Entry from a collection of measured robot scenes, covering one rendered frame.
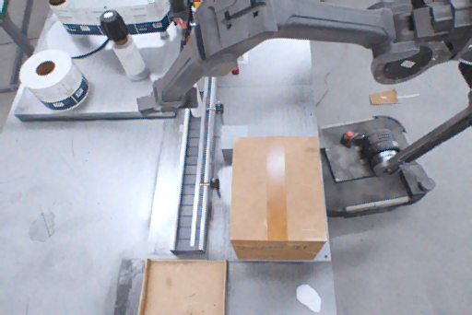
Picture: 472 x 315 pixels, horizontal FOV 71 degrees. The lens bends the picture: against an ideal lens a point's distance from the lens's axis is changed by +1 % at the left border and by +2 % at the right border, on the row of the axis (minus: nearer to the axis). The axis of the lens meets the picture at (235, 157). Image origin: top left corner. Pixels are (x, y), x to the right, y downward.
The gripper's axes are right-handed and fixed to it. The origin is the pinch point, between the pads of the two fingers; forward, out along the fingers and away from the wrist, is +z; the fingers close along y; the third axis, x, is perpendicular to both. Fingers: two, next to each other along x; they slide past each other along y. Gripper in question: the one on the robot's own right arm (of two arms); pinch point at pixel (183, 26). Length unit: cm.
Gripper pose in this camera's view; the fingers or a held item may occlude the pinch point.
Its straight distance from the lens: 145.2
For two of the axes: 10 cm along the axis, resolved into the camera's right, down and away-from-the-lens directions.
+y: -0.1, 9.0, -4.4
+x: 10.0, -0.2, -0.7
